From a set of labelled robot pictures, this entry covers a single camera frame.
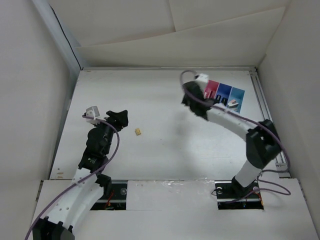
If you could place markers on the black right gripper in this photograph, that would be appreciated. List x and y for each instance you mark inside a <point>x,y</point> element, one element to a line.
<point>185,101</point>

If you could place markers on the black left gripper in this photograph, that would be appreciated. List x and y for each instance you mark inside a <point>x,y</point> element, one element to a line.
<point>119,120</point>

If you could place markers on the purple black highlighter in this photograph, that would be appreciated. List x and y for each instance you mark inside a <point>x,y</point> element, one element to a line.
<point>218,98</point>

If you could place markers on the blue black highlighter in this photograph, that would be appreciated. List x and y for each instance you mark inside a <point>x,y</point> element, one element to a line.
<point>224,101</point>

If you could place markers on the rose gold stapler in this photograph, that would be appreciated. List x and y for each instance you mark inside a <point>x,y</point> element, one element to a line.
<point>232,104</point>

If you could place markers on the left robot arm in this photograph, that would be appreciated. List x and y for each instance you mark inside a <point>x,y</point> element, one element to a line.
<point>62,217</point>

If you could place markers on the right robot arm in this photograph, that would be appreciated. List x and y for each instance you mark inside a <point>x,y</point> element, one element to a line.
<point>262,143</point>

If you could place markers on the pink container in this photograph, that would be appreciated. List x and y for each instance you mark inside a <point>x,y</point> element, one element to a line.
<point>211,89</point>

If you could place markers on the yellow eraser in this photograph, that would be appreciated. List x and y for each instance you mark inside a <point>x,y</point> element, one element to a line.
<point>137,131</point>

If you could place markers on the dark blue container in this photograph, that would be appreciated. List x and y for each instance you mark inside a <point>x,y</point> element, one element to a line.
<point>224,90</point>

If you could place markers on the light blue container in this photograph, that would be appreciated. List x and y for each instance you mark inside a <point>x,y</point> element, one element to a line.
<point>238,95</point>

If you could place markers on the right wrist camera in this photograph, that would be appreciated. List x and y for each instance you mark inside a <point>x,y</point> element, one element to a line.
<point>202,80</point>

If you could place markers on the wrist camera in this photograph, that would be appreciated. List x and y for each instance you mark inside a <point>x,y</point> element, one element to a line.
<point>91,114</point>
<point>202,80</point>

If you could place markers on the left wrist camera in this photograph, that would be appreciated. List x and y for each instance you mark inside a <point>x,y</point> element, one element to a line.
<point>91,114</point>

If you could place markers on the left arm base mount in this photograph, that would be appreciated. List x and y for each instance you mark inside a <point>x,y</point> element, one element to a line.
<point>114,196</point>

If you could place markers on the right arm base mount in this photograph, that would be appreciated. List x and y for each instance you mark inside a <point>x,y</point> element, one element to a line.
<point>232,196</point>

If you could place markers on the aluminium rail right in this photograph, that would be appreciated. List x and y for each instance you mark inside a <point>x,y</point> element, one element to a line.
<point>282,164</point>

